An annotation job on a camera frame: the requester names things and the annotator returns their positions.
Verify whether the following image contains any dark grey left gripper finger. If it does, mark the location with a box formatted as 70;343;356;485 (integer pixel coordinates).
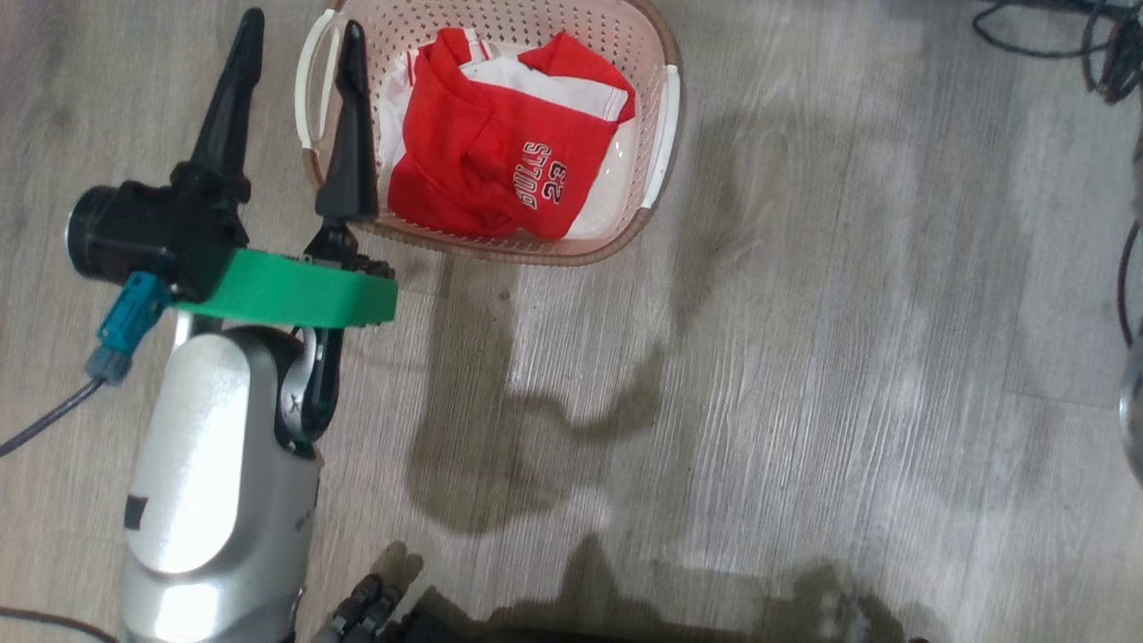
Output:
315;21;382;225
171;8;266;204

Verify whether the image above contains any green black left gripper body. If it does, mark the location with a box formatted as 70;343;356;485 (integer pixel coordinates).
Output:
174;186;399;330

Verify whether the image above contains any red Bulls print garment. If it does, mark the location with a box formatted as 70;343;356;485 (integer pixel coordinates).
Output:
388;27;626;242

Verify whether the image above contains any red garment with white trim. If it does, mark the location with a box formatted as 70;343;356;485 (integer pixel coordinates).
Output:
380;31;640;242

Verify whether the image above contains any white perforated laundry basket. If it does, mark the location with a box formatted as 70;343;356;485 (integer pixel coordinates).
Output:
295;0;685;267

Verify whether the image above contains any blue plug with black cable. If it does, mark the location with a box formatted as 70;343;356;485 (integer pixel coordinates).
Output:
0;272;171;458

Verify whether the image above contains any thin dark cable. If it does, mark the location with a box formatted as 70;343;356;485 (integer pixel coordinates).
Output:
0;606;119;643

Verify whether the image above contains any black floor cable bundle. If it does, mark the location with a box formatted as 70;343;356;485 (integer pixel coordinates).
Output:
972;0;1143;104

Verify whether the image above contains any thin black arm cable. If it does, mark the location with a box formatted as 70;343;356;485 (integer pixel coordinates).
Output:
1115;219;1143;349

